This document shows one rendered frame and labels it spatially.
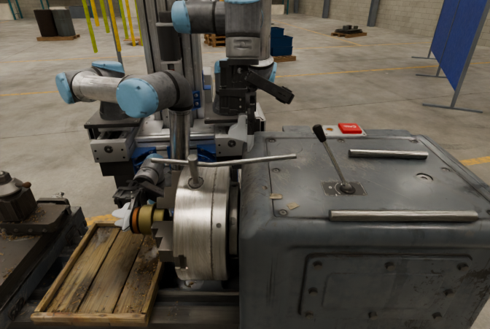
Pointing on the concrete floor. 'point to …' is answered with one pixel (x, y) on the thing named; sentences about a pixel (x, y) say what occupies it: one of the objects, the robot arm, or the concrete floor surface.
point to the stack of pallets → (214, 39)
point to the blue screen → (460, 24)
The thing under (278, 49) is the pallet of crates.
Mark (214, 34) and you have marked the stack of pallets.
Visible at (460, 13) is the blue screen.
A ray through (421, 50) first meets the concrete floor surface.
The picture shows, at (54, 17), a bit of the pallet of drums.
